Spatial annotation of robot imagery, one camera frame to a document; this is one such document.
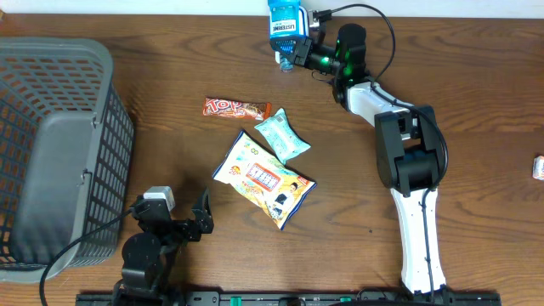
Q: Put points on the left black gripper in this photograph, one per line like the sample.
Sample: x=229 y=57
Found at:
x=205 y=219

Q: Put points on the small orange snack box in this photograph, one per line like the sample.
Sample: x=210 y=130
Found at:
x=538 y=168

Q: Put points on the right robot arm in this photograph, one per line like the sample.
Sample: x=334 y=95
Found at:
x=410 y=149

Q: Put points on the white barcode scanner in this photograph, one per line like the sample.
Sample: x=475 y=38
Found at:
x=304 y=21

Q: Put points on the grey plastic basket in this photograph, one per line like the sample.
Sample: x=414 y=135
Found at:
x=66 y=145

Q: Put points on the red Top chocolate bar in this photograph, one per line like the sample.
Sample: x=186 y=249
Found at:
x=236 y=109

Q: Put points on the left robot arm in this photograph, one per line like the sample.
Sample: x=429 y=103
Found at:
x=149 y=256

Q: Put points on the light teal wipes pack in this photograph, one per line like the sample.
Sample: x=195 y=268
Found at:
x=281 y=137

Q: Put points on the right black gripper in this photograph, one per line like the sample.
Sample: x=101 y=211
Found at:
x=303 y=47

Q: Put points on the teal mouthwash bottle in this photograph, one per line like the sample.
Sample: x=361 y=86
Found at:
x=284 y=47

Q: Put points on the yellow chips bag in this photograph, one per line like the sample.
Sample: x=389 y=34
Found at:
x=261 y=178

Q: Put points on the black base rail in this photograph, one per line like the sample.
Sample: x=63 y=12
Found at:
x=364 y=297

